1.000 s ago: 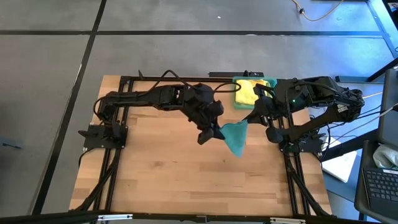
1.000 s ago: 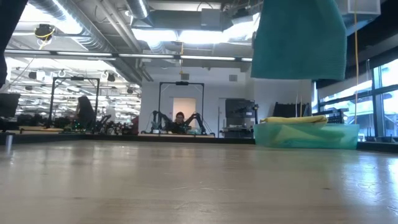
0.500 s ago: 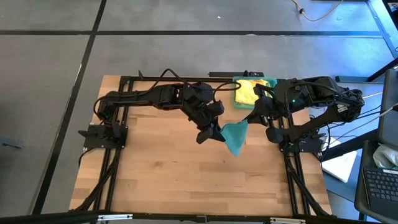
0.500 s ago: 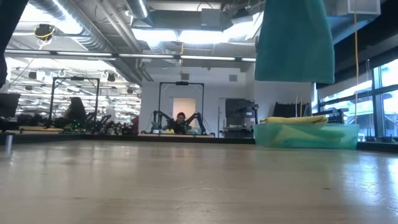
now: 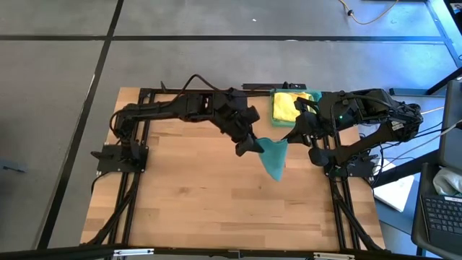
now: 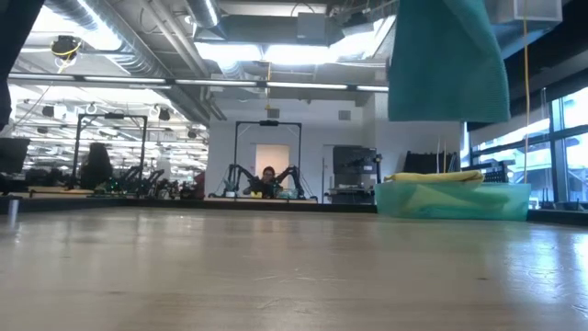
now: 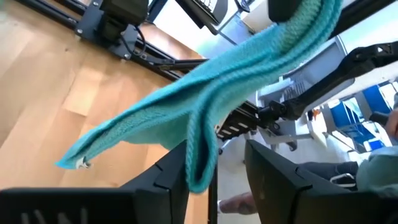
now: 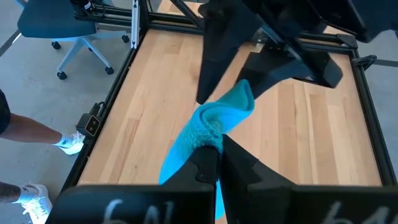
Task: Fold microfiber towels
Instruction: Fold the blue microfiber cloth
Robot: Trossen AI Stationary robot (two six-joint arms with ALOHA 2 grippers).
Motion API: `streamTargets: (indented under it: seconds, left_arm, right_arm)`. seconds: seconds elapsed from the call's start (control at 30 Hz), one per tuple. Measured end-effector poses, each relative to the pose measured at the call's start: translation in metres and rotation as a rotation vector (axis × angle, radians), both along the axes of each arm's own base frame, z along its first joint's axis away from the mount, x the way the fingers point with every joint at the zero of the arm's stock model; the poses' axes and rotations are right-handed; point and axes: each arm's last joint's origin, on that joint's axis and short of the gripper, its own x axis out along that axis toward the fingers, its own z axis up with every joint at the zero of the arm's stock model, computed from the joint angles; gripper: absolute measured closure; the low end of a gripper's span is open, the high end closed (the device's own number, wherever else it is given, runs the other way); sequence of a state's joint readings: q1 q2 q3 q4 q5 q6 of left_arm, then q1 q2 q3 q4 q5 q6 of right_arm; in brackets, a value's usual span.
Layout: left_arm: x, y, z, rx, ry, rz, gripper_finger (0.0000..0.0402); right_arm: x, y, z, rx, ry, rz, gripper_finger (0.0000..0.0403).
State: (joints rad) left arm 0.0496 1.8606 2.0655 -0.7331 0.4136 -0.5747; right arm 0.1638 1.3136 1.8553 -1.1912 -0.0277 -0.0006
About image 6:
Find pale pink panel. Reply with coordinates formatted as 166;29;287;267
254;143;291;185

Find long ceiling light bar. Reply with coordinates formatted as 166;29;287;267
6;72;390;94

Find black panel stack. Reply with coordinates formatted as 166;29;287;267
402;150;460;175

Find teal plastic tray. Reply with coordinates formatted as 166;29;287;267
374;181;533;223

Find yellow towel with white label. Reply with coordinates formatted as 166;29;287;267
384;169;485;186

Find black camera rig frame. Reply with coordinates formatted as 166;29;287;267
72;113;149;185
232;120;303;184

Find teal microfiber towel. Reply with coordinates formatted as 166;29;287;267
388;0;512;123

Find person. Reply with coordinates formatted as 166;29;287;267
250;165;287;200
80;142;115;190

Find black perforated rack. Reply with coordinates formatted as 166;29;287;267
469;160;509;183

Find bright green microfiber towel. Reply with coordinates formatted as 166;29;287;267
403;183;512;216

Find black ceiling camera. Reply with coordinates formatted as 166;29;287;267
50;35;84;62

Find black wall screen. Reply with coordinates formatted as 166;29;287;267
333;144;379;176

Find silver ceiling duct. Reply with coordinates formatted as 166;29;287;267
39;0;226;126

